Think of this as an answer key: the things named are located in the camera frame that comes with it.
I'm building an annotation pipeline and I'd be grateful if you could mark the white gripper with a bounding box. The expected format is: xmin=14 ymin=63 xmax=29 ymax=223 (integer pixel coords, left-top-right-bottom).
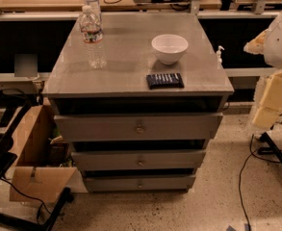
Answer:
xmin=244 ymin=30 xmax=282 ymax=129

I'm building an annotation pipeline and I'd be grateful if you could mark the grey bottom drawer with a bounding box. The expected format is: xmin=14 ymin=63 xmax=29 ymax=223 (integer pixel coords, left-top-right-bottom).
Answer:
xmin=84 ymin=174 xmax=195 ymax=193

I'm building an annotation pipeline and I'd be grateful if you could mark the grey drawer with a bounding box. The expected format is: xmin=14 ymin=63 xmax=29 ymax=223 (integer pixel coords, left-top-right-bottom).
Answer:
xmin=72 ymin=150 xmax=205 ymax=171
xmin=55 ymin=113 xmax=222 ymax=141
xmin=84 ymin=174 xmax=195 ymax=193

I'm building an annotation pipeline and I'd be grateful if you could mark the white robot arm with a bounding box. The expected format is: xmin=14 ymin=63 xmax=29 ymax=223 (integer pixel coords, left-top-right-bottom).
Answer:
xmin=244 ymin=11 xmax=282 ymax=130

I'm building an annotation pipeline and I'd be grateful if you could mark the grey drawer cabinet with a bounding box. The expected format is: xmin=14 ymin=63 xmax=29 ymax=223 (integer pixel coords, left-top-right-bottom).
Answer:
xmin=43 ymin=13 xmax=233 ymax=181

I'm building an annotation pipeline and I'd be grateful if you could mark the grey middle drawer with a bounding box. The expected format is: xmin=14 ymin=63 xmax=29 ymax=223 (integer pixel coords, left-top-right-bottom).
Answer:
xmin=72 ymin=150 xmax=205 ymax=171

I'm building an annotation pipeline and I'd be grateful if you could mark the grey top drawer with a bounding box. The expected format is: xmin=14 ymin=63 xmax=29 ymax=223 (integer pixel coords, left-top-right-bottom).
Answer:
xmin=55 ymin=113 xmax=222 ymax=141

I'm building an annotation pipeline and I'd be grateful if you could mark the black stand base right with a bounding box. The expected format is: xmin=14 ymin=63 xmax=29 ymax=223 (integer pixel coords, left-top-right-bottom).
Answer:
xmin=257 ymin=133 xmax=282 ymax=164

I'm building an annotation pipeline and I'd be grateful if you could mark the small white pump bottle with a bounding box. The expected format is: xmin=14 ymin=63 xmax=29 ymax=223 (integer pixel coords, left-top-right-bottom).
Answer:
xmin=216 ymin=45 xmax=224 ymax=64

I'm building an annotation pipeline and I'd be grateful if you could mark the white bowl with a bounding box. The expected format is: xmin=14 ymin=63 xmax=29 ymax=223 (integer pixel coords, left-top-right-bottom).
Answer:
xmin=151 ymin=34 xmax=189 ymax=64

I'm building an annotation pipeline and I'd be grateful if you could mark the clear front water bottle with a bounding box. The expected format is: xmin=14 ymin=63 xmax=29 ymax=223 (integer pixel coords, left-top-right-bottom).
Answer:
xmin=78 ymin=5 xmax=107 ymax=69

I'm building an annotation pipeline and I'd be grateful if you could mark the brown cardboard box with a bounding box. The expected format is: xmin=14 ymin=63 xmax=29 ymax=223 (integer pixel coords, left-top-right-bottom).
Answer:
xmin=10 ymin=106 xmax=76 ymax=203

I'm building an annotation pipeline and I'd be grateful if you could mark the black floor cable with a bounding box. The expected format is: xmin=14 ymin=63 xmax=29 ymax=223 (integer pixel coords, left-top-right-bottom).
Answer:
xmin=238 ymin=134 xmax=276 ymax=231

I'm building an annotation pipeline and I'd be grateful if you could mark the black stand frame left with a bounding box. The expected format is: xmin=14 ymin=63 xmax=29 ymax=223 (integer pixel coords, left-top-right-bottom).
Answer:
xmin=0 ymin=89 xmax=73 ymax=231

